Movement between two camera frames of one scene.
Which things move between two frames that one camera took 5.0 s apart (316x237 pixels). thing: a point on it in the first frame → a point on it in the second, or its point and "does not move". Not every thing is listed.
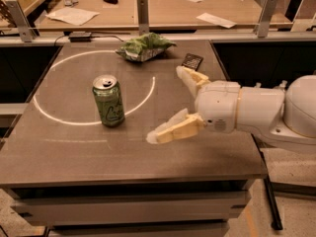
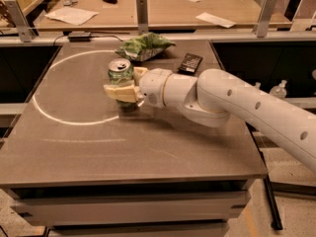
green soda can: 110,100 → 120,72
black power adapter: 80,37 does not move
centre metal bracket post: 143,16 does not move
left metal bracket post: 22,22 does not move
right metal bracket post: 264,23 does not move
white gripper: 218,105 → 153,86
